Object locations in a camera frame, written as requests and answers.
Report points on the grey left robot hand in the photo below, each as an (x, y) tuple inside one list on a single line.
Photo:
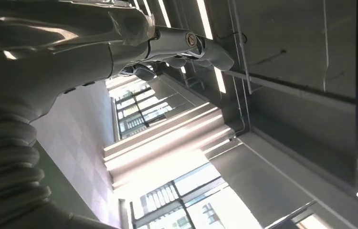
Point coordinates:
[(55, 57)]

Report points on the short ceiling light strip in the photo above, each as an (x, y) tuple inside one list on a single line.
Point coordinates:
[(163, 12)]

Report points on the white roller blind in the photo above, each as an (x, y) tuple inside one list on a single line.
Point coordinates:
[(166, 142)]

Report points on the long ceiling light strip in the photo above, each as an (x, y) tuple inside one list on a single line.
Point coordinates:
[(205, 19)]

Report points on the grey ceiling conduit pipe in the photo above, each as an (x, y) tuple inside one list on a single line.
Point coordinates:
[(240, 38)]

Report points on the distant window dark frame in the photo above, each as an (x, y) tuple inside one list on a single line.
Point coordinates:
[(144, 107)]

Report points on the large window dark frame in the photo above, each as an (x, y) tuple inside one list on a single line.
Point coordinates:
[(204, 202)]

